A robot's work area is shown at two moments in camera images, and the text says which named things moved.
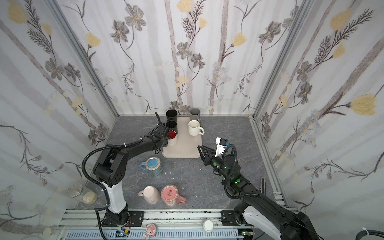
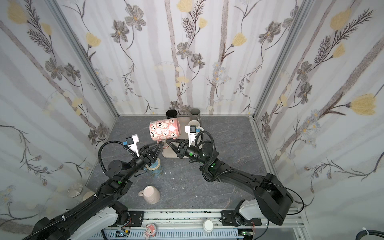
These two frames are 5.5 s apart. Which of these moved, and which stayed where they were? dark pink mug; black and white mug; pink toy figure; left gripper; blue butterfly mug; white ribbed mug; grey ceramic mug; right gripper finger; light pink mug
Moved: left gripper; dark pink mug; right gripper finger
Stayed: white ribbed mug; light pink mug; grey ceramic mug; pink toy figure; blue butterfly mug; black and white mug
